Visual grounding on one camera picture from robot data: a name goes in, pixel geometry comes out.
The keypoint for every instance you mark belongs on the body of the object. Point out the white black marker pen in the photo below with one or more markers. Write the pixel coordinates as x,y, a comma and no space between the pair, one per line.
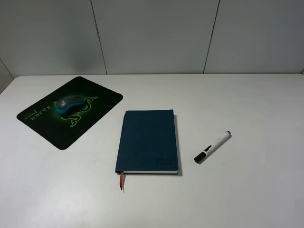
211,148

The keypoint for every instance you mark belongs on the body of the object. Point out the grey teal computer mouse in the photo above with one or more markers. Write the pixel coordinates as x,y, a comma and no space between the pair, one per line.
65,105

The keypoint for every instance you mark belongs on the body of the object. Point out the dark blue notebook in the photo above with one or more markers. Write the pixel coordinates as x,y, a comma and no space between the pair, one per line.
147,144

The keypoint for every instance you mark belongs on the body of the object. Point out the black green snake mouse pad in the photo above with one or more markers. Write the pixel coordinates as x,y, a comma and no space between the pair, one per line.
63,130

